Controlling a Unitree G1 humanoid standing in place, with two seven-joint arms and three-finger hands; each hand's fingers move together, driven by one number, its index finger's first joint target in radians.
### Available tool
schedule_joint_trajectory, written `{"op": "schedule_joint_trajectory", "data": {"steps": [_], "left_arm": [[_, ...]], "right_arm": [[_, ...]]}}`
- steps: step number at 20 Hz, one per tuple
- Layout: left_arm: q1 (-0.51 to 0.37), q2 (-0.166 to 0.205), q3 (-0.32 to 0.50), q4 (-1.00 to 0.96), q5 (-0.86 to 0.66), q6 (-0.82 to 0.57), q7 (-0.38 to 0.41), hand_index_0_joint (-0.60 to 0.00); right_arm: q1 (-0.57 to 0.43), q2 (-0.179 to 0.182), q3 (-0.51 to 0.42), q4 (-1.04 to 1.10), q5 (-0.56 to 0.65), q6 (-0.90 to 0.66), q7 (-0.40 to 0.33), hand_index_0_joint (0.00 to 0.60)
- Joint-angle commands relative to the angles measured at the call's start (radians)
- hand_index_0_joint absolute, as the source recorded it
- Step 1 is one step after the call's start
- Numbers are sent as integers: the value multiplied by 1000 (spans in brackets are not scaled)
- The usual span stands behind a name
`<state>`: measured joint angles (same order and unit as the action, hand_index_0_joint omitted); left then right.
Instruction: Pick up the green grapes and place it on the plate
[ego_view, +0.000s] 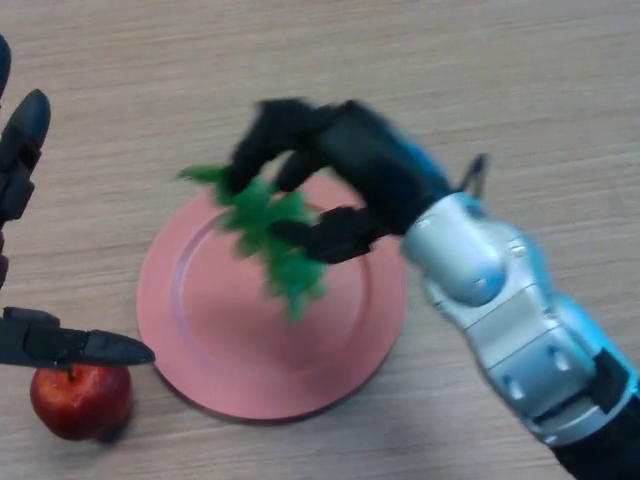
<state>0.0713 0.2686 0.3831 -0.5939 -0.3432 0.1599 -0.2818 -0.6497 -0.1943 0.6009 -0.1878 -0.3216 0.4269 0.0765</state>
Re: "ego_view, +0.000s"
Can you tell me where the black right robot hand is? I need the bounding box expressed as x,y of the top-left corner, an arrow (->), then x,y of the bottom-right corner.
224,97 -> 451,266

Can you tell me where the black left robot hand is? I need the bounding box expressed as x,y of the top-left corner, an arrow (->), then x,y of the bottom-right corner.
0,33 -> 156,371

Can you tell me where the green grape bunch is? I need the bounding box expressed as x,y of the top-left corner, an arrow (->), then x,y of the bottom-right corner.
178,163 -> 331,324

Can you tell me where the pink round plate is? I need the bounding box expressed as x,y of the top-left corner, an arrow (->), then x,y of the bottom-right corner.
135,174 -> 407,421

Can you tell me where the red apple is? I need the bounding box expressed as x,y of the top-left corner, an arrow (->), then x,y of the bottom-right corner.
29,363 -> 134,442

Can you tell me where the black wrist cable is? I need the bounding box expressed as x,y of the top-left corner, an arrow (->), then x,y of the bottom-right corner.
457,153 -> 489,199

